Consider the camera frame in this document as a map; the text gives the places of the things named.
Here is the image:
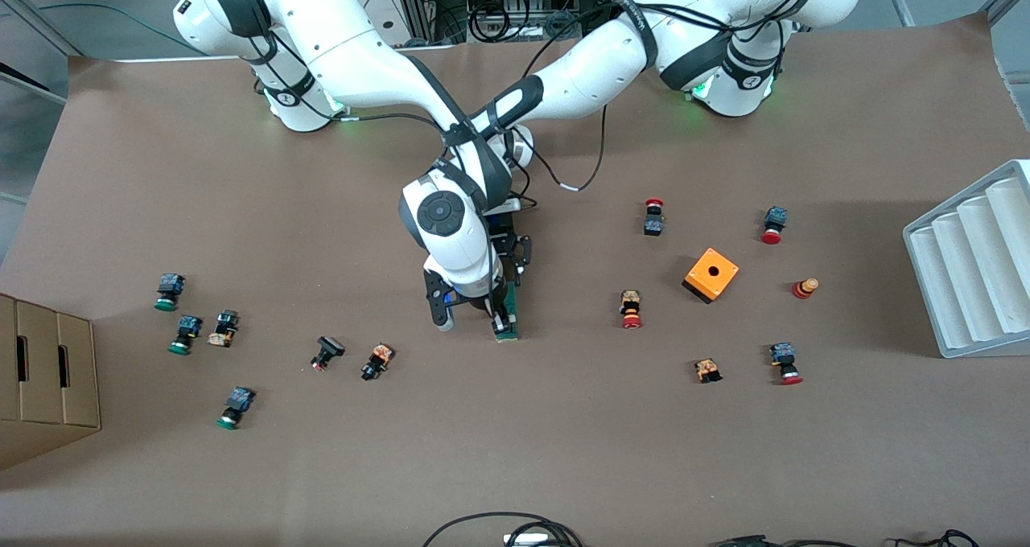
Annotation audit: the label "green load switch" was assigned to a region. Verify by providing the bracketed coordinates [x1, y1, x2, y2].
[492, 282, 521, 342]

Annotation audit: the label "black square button red contacts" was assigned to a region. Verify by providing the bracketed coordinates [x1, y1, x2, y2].
[310, 335, 346, 372]

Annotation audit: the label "red mushroom button blue block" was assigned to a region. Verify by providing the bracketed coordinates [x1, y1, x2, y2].
[760, 206, 789, 245]
[768, 342, 804, 386]

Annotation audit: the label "green mushroom push button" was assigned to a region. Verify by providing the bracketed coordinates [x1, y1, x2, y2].
[167, 315, 204, 356]
[216, 386, 257, 431]
[154, 273, 187, 312]

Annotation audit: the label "brown cardboard box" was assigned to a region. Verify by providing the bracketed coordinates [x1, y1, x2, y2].
[0, 294, 19, 471]
[14, 299, 64, 459]
[56, 312, 102, 443]

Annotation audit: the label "white ribbed tray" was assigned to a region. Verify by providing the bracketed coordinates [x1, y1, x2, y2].
[902, 159, 1030, 360]

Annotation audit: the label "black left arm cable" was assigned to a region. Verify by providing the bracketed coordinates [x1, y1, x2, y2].
[515, 101, 608, 194]

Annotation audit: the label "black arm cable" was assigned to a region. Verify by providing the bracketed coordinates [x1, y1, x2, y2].
[515, 101, 608, 194]
[257, 16, 451, 142]

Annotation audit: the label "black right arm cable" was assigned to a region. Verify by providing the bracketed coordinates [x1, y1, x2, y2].
[257, 16, 451, 142]

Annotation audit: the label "black looped cable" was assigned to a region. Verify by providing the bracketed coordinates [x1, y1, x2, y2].
[422, 512, 584, 547]

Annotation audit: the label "orange button enclosure box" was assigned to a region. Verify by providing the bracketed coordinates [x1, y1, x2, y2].
[682, 247, 740, 305]

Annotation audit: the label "black control rack with cables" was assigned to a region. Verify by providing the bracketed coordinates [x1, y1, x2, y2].
[386, 0, 637, 45]

